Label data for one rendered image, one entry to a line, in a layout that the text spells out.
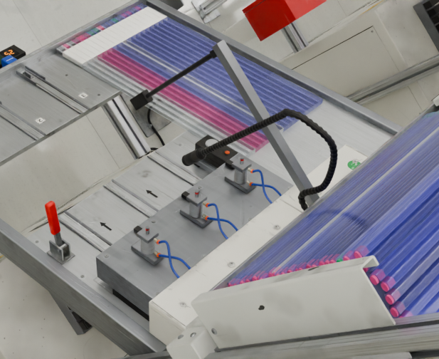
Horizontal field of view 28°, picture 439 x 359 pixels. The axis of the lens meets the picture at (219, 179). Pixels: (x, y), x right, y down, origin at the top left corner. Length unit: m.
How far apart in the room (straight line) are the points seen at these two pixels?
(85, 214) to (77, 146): 1.16
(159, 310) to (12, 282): 0.63
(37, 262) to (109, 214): 0.16
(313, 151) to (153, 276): 0.47
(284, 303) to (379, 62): 1.80
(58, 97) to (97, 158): 0.93
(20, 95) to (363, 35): 1.25
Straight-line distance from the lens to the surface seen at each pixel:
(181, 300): 1.30
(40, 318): 1.88
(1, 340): 1.85
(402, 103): 2.75
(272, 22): 2.28
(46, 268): 1.45
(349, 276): 0.90
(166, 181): 1.59
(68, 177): 2.65
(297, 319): 1.00
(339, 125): 1.74
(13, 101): 1.79
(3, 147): 1.69
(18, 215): 2.57
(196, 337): 1.15
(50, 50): 1.90
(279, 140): 1.32
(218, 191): 1.48
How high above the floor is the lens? 2.36
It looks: 54 degrees down
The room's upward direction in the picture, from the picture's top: 67 degrees clockwise
